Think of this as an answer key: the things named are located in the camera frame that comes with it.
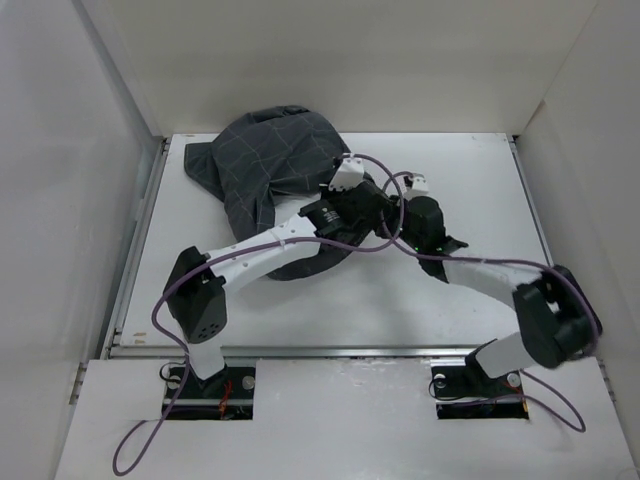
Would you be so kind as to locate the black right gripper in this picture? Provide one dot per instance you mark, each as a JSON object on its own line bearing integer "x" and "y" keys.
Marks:
{"x": 405, "y": 209}

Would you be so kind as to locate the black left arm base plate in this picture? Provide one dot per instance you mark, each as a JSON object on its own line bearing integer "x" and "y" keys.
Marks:
{"x": 237, "y": 383}

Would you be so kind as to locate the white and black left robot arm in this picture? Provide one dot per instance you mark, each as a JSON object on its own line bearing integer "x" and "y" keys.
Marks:
{"x": 199, "y": 283}

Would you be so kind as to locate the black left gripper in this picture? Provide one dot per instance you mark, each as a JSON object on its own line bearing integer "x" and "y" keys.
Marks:
{"x": 345, "y": 193}

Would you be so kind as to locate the dark grey checked pillowcase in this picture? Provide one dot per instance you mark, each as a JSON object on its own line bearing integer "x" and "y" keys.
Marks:
{"x": 262, "y": 158}

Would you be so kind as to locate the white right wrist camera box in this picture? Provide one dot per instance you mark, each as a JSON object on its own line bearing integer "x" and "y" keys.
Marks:
{"x": 416, "y": 186}

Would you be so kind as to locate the aluminium front rail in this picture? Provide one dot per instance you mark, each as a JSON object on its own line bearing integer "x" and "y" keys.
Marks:
{"x": 157, "y": 352}

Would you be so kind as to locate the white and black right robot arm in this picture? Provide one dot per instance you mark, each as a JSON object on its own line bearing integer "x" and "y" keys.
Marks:
{"x": 556, "y": 323}

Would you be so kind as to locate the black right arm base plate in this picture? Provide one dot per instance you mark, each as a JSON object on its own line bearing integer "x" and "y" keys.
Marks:
{"x": 457, "y": 382}

